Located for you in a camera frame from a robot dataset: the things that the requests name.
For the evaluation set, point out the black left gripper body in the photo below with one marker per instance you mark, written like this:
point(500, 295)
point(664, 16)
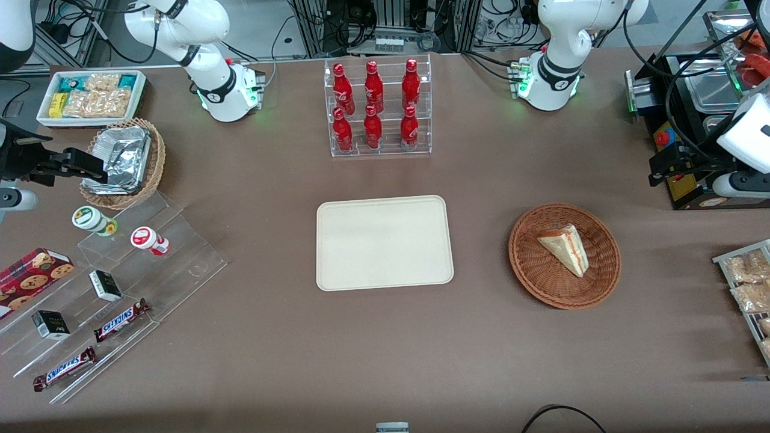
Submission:
point(699, 157)

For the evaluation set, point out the triangle sandwich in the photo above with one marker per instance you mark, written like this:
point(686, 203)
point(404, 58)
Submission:
point(565, 249)

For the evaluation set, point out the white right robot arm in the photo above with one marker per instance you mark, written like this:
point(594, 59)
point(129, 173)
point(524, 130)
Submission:
point(224, 90)

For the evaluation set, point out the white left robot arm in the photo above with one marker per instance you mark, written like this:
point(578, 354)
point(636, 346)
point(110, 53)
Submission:
point(553, 75)

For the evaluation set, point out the light brown wicker basket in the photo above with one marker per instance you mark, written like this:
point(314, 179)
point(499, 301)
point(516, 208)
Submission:
point(157, 162)

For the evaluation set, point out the tray of packaged crackers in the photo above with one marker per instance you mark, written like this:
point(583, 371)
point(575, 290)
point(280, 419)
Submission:
point(722, 260)

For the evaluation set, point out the dark brown round wicker basket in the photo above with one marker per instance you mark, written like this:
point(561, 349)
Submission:
point(541, 276)

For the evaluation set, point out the beige plastic serving tray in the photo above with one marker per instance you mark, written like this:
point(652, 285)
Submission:
point(385, 243)

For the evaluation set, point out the aluminium foil container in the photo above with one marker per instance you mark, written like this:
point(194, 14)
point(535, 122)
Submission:
point(126, 156)

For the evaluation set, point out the green sunflower snack cup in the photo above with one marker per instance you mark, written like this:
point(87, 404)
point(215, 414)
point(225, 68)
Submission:
point(90, 218)

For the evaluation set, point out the stainless steel food pan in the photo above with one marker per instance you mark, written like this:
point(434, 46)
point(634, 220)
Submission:
point(716, 93)
point(716, 125)

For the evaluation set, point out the yellow snack packet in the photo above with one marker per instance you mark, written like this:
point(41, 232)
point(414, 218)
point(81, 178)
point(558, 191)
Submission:
point(57, 105)

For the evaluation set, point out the large clear cracker bag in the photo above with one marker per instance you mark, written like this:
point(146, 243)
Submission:
point(96, 103)

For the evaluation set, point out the red white snack cup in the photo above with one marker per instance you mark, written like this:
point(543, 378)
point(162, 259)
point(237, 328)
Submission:
point(144, 237)

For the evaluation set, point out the teal snack packet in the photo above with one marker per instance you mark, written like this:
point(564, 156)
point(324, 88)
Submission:
point(127, 81)
point(70, 83)

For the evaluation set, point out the grey metal side box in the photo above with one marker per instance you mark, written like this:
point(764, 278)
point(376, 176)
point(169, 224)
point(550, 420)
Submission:
point(640, 90)

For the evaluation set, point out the black hot food warmer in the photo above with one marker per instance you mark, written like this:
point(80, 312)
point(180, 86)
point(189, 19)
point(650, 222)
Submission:
point(662, 75)

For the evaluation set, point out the small clear cracker bag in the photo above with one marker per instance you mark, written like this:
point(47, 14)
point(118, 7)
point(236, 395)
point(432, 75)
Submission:
point(102, 82)

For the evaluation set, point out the white rectangular plastic bin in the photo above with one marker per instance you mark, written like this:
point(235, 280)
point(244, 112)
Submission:
point(139, 96)

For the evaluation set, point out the clear bag of fried snacks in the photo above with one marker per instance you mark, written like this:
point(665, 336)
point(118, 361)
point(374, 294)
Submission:
point(746, 267)
point(752, 297)

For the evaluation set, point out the red plaid cookie box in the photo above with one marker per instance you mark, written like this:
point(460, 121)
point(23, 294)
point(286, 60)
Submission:
point(30, 279)

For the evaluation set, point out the small black carton box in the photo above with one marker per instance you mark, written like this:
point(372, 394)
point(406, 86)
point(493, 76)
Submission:
point(105, 285)
point(51, 325)

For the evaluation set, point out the red sausage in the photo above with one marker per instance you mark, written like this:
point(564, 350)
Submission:
point(755, 72)
point(753, 39)

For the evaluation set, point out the clear acrylic step display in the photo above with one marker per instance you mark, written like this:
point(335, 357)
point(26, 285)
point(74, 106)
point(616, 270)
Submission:
point(186, 264)
point(78, 313)

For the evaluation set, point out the Snickers chocolate bar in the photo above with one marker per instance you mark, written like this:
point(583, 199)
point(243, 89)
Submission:
point(120, 320)
point(63, 368)

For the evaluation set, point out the red cola bottle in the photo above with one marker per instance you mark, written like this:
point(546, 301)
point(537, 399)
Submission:
point(373, 89)
point(343, 133)
point(373, 129)
point(409, 129)
point(343, 90)
point(411, 85)

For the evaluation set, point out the clear acrylic bottle rack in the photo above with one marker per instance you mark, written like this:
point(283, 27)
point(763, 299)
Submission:
point(391, 150)

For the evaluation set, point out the white power strip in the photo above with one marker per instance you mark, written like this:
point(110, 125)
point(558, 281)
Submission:
point(389, 44)

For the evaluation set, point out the grey metal clamp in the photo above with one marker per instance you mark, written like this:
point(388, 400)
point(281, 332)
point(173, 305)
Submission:
point(392, 428)

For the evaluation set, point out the aluminium profile frame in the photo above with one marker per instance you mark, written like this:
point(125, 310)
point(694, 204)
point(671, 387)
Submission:
point(313, 27)

